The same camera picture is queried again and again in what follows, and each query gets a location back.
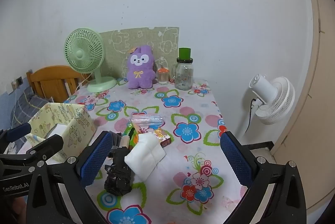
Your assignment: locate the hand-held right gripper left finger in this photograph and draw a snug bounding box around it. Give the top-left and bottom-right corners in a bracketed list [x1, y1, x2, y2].
[26, 131, 113, 224]

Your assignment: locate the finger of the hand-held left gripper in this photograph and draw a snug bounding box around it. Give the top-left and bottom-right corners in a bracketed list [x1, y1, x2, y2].
[0, 123, 32, 143]
[0, 134, 64, 163]

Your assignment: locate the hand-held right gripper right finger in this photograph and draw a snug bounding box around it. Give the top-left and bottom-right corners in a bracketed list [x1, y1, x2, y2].
[220, 131, 307, 224]

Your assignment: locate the black drawstring pouch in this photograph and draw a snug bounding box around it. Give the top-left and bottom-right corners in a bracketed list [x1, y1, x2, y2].
[108, 131, 133, 173]

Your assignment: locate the black plastic bag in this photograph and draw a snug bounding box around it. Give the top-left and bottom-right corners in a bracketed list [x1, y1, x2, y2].
[104, 168, 133, 196]

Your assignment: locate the roll of plastic bags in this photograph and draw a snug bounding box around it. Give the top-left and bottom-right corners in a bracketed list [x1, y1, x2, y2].
[120, 135, 131, 150]

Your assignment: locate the yellow cartoon printed box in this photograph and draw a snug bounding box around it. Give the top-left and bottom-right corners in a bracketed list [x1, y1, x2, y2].
[26, 102, 97, 163]

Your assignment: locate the green tissue pack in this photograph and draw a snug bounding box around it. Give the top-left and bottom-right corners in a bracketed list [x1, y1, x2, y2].
[123, 123, 139, 147]

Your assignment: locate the white soft tissue pack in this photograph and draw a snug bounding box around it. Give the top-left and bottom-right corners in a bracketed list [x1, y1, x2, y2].
[124, 133, 166, 182]

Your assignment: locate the grey plaid pillow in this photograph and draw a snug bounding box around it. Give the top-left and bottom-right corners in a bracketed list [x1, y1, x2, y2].
[10, 88, 54, 130]

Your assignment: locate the floral tablecloth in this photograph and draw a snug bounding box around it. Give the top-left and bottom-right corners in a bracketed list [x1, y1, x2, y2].
[63, 78, 248, 224]

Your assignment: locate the wooden bed headboard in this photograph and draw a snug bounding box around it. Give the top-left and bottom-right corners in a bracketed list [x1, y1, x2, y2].
[26, 65, 91, 104]

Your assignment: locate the white floor fan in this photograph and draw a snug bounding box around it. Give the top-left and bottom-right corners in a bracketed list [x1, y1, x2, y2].
[241, 73, 296, 136]

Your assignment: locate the purple plush toy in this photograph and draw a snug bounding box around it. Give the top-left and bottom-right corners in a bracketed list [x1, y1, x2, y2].
[127, 46, 155, 90]

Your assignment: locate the glass mug with green lid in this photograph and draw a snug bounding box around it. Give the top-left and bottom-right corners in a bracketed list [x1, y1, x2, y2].
[171, 48, 194, 90]

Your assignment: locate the green desk fan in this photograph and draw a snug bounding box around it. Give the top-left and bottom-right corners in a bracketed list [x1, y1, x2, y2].
[64, 28, 117, 93]

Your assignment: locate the orange lidded cotton swab jar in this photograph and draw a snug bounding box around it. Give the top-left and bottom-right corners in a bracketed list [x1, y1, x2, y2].
[157, 67, 168, 84]

